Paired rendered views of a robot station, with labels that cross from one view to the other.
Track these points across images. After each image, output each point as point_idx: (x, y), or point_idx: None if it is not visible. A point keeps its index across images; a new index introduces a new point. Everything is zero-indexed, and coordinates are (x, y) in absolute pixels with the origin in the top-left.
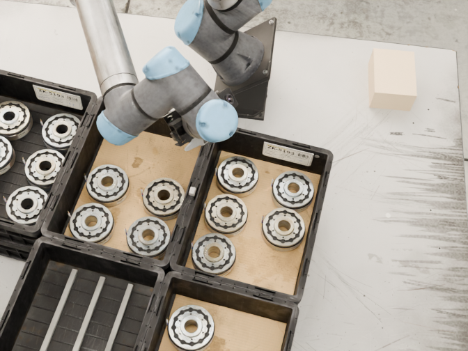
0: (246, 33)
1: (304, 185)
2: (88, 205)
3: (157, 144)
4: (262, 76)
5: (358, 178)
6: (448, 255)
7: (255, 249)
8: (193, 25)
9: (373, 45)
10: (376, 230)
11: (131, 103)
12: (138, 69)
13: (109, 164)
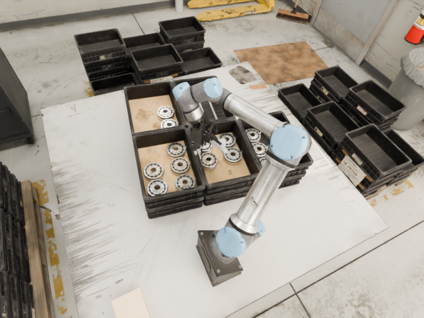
0: (227, 257)
1: (153, 191)
2: (232, 144)
3: None
4: (201, 231)
5: (132, 240)
6: (74, 223)
7: (161, 162)
8: None
9: None
10: (114, 217)
11: None
12: (272, 238)
13: (239, 166)
